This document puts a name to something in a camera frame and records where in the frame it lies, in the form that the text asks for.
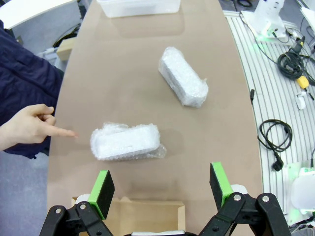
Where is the open brown cardboard box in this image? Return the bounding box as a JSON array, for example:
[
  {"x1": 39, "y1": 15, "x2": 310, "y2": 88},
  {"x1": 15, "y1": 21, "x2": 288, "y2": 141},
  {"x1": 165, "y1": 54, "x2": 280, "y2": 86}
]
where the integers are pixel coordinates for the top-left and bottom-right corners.
[{"x1": 71, "y1": 196, "x2": 186, "y2": 233}]

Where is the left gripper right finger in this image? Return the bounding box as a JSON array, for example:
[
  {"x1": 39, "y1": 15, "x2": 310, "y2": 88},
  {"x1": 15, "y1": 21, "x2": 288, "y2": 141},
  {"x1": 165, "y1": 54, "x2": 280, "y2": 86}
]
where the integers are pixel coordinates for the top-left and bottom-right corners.
[{"x1": 198, "y1": 162, "x2": 291, "y2": 236}]

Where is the coiled black cable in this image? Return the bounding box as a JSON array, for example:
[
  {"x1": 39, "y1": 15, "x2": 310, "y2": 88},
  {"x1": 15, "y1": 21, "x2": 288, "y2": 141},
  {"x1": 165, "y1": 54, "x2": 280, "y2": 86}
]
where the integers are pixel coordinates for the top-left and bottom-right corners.
[{"x1": 277, "y1": 48, "x2": 311, "y2": 80}]

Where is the person in purple jacket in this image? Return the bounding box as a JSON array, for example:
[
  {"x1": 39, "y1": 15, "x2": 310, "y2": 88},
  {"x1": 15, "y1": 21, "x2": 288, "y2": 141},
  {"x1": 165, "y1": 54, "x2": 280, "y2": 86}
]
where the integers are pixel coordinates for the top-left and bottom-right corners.
[{"x1": 0, "y1": 21, "x2": 65, "y2": 159}]

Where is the small white device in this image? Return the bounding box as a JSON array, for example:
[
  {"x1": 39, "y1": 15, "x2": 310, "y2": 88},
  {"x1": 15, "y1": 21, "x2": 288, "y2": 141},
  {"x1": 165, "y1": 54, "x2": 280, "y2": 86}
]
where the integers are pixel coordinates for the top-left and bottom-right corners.
[{"x1": 295, "y1": 91, "x2": 307, "y2": 111}]

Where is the bubble-wrapped white clock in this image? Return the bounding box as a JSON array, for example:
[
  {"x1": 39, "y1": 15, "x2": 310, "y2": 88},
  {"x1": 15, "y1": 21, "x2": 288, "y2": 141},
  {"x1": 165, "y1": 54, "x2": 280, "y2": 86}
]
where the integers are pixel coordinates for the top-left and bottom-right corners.
[
  {"x1": 90, "y1": 122, "x2": 167, "y2": 162},
  {"x1": 158, "y1": 46, "x2": 209, "y2": 108}
]

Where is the grey ribbed floor mat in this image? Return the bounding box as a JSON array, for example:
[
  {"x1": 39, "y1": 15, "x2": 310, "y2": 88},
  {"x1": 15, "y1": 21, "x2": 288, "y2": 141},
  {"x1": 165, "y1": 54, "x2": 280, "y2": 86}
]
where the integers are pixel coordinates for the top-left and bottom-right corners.
[{"x1": 221, "y1": 9, "x2": 315, "y2": 224}]

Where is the white rounded housing green light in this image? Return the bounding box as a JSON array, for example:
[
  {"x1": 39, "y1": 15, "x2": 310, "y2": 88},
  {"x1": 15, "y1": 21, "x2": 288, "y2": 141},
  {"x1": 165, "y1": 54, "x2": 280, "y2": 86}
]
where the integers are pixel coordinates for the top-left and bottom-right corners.
[{"x1": 283, "y1": 161, "x2": 315, "y2": 226}]

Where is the yellow plug adapter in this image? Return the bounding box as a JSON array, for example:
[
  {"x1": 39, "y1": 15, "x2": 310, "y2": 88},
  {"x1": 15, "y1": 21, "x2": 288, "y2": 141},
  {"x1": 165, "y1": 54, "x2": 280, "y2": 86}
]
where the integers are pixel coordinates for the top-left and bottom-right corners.
[{"x1": 296, "y1": 75, "x2": 310, "y2": 89}]

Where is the clear plastic container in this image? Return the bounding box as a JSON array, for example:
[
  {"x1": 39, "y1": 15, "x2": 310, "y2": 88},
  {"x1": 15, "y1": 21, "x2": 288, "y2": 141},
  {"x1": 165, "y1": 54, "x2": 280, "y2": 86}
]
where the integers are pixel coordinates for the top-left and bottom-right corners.
[{"x1": 96, "y1": 0, "x2": 182, "y2": 18}]

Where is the person's right hand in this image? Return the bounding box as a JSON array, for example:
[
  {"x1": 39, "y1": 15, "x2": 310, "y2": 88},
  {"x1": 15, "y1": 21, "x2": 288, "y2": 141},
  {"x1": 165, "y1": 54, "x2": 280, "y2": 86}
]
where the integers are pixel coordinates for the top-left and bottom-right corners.
[{"x1": 0, "y1": 103, "x2": 79, "y2": 151}]

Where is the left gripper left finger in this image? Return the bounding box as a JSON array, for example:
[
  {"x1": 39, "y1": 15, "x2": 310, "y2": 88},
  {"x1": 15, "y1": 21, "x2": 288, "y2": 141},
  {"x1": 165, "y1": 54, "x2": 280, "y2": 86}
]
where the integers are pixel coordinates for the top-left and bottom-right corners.
[{"x1": 39, "y1": 170, "x2": 116, "y2": 236}]

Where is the white pedestal green light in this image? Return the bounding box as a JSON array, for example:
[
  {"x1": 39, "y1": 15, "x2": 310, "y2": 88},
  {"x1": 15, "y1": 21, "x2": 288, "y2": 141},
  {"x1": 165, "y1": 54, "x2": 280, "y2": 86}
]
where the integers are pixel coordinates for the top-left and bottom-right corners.
[{"x1": 240, "y1": 0, "x2": 289, "y2": 44}]

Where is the black power cable with plug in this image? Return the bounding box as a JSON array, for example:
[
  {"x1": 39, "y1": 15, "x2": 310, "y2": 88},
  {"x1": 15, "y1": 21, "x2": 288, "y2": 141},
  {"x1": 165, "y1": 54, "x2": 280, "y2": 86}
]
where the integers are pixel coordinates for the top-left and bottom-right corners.
[{"x1": 257, "y1": 119, "x2": 293, "y2": 172}]

